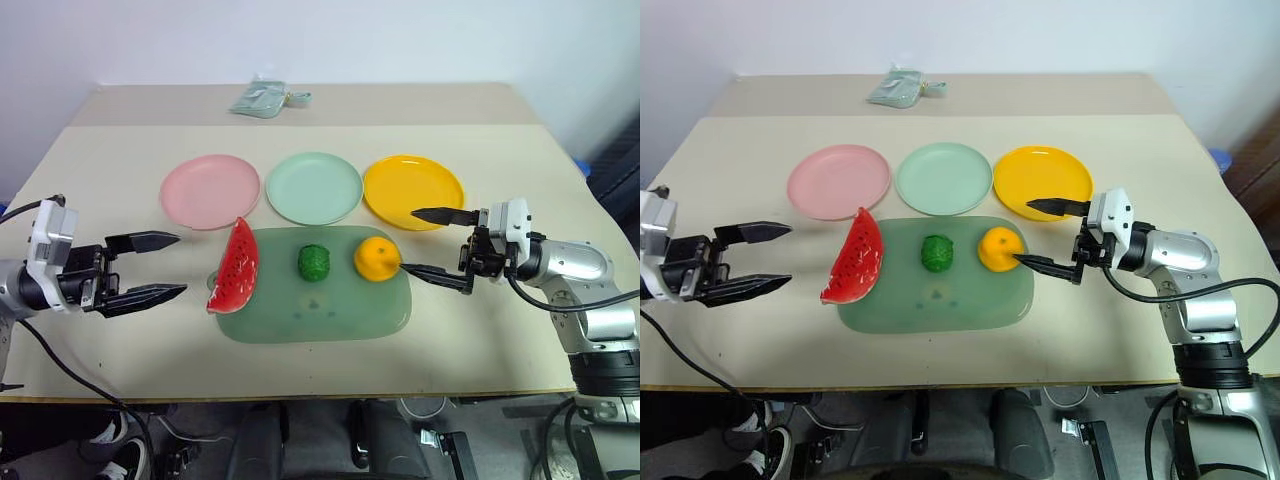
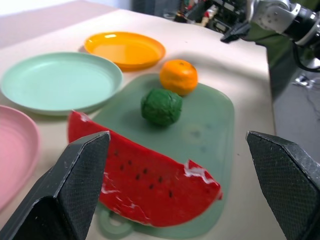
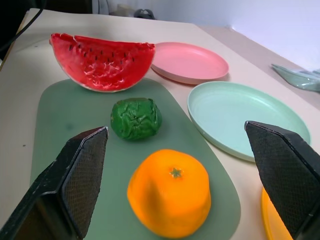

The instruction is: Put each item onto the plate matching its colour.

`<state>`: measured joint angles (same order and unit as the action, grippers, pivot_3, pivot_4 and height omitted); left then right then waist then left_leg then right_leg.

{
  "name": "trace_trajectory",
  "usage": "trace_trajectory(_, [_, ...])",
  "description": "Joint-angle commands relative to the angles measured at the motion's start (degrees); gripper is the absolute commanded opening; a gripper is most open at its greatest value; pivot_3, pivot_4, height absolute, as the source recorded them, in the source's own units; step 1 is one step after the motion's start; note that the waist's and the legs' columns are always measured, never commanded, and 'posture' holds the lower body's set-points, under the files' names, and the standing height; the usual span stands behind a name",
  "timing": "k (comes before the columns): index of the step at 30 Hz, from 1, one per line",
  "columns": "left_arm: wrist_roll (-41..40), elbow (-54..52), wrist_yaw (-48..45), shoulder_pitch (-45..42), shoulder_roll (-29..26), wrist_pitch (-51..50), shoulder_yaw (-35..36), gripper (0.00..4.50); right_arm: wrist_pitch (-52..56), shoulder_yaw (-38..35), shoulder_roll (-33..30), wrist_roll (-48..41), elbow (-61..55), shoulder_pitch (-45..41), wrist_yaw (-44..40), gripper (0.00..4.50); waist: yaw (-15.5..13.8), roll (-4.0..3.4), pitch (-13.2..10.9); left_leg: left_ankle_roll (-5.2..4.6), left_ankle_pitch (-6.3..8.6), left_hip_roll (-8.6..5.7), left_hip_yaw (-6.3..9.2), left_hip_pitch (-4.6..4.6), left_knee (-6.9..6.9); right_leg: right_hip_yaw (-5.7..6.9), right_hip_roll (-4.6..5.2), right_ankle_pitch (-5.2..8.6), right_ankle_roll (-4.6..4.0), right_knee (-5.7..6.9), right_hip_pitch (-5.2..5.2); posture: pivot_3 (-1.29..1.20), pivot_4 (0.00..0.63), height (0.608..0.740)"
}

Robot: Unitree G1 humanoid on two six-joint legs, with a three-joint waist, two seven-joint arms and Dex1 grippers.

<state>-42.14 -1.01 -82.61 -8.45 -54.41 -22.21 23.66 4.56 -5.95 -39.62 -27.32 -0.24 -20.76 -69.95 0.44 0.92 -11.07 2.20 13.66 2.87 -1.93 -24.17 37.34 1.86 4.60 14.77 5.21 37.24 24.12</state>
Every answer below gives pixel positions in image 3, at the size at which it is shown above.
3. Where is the pink plate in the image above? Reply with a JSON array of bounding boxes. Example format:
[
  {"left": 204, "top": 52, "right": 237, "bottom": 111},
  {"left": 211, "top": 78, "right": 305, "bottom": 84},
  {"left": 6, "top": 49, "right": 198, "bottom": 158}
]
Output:
[{"left": 150, "top": 41, "right": 230, "bottom": 85}]

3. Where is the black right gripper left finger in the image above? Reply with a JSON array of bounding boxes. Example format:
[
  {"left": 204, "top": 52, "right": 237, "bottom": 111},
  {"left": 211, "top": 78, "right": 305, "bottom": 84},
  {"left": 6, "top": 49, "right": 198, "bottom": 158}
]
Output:
[{"left": 0, "top": 126, "right": 110, "bottom": 240}]

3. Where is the green cutting mat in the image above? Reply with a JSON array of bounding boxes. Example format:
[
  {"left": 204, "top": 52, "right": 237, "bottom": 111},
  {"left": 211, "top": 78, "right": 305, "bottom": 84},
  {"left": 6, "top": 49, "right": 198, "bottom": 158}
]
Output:
[{"left": 29, "top": 77, "right": 242, "bottom": 240}]

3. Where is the grey object behind table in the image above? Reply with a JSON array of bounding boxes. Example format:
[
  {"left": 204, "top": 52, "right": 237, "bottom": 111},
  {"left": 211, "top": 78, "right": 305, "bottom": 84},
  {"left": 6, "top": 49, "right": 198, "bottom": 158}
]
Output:
[{"left": 133, "top": 8, "right": 156, "bottom": 20}]

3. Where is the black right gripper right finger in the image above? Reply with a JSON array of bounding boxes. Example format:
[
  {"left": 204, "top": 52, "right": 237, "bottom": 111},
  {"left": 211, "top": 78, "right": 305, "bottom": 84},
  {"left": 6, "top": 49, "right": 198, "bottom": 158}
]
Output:
[{"left": 244, "top": 120, "right": 320, "bottom": 240}]

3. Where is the orange fruit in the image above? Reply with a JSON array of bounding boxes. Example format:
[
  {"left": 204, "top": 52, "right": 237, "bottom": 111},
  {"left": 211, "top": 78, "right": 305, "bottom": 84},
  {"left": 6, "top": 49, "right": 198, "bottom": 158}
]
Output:
[{"left": 126, "top": 149, "right": 212, "bottom": 239}]

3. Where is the green toy vegetable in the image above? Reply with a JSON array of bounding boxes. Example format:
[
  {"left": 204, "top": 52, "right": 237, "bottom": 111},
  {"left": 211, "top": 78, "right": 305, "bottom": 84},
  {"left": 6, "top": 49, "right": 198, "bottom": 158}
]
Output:
[{"left": 110, "top": 97, "right": 163, "bottom": 141}]

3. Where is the mint green plate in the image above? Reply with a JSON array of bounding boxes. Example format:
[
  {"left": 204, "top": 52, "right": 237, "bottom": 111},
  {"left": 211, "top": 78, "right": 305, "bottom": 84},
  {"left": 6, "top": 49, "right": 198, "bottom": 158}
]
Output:
[{"left": 187, "top": 81, "right": 312, "bottom": 163}]

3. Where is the orange plate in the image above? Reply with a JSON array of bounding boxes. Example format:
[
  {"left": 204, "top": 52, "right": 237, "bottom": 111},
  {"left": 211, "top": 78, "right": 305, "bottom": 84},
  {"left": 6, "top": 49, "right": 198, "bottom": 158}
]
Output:
[{"left": 260, "top": 187, "right": 294, "bottom": 240}]

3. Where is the black cable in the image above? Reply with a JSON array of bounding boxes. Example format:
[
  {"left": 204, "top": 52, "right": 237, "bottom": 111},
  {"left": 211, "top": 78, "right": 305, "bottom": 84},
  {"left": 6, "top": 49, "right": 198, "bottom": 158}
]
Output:
[{"left": 0, "top": 7, "right": 44, "bottom": 52}]

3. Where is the red watermelon slice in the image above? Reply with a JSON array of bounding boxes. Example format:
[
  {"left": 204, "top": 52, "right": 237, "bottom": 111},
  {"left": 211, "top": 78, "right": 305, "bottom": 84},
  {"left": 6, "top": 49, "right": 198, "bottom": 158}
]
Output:
[{"left": 49, "top": 32, "right": 156, "bottom": 94}]

